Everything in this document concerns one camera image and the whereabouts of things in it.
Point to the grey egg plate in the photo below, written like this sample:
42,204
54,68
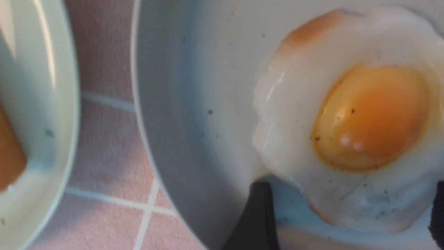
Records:
194,67

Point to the light green center plate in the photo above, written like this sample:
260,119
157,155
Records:
40,93

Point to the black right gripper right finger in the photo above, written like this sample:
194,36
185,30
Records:
436,226

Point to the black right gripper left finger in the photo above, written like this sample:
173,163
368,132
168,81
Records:
256,228

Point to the fried egg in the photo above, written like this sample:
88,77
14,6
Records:
350,112

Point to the bread slice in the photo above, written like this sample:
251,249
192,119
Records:
12,158

